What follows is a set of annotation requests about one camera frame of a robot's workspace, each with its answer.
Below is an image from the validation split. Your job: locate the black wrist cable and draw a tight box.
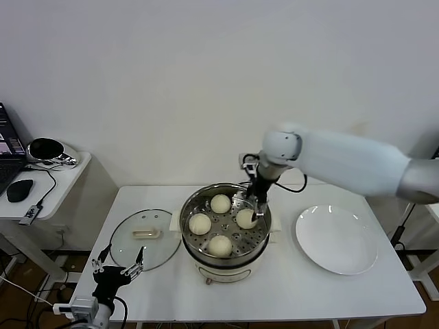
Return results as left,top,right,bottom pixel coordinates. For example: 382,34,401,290
273,173,309,193
111,296,130,329

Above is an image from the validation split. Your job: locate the white floor cable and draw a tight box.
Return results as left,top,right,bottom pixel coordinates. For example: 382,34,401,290
0,276,68,315

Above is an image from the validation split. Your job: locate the black computer mouse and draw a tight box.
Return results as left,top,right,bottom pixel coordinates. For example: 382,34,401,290
6,178,34,203

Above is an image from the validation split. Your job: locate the black laptop bright screen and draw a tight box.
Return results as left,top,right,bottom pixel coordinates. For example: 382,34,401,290
0,101,28,198

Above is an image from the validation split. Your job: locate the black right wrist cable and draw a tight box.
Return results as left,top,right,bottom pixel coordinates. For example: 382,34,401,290
273,173,309,193

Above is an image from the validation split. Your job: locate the black cable with adapter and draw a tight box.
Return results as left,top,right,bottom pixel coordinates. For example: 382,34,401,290
390,204,412,246

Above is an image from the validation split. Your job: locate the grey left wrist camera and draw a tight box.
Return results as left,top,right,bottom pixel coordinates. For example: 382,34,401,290
53,296,100,321

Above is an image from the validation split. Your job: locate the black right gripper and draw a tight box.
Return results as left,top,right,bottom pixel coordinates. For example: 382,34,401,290
239,174,275,222

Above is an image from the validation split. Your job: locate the white side table with label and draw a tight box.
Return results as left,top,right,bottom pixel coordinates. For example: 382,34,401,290
406,204,439,292

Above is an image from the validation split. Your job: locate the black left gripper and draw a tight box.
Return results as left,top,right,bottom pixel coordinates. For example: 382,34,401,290
91,243,145,302

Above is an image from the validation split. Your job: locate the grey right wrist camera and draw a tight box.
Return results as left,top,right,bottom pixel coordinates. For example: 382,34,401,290
239,153,260,172

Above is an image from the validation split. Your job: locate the stainless steel steamer pot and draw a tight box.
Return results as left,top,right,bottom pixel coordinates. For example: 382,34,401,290
180,183,273,263

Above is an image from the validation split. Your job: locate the cream electric cooker base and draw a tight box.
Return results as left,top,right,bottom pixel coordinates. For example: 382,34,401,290
169,208,283,285

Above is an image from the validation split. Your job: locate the grey usb dongle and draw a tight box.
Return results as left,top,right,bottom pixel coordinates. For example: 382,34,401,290
19,204,44,226

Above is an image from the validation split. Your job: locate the white side table rounded top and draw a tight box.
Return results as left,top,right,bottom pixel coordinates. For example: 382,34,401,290
0,151,119,285

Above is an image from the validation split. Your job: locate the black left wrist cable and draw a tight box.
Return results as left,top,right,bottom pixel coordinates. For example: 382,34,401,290
111,296,130,329

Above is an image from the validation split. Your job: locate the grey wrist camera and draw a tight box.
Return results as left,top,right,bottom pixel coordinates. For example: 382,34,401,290
53,296,100,321
239,153,260,172

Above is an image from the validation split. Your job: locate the white steamed baozi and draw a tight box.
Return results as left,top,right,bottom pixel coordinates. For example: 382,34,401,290
188,212,212,236
207,234,233,258
210,194,231,215
236,208,259,230

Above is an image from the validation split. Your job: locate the glass pot lid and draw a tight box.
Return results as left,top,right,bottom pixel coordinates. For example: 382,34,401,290
108,208,182,273

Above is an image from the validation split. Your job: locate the black dongle cable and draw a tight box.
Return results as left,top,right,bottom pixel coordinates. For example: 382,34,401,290
25,165,58,208

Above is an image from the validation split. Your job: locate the white round plate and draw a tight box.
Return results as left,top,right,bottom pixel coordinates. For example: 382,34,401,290
295,204,379,276

